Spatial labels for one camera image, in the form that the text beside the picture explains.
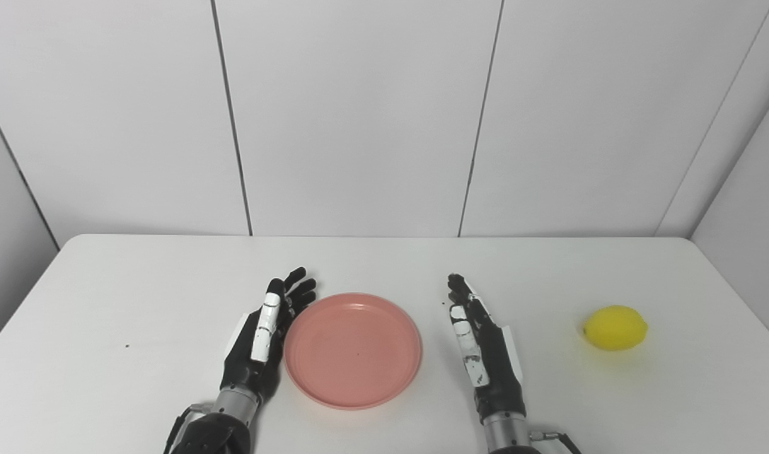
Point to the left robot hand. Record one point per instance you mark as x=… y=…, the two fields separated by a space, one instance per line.
x=258 y=347

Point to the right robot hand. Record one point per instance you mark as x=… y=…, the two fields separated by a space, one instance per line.
x=488 y=359

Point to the pink plate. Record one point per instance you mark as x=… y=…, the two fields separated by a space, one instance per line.
x=353 y=350

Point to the yellow lemon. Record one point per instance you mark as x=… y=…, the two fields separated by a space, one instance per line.
x=614 y=327

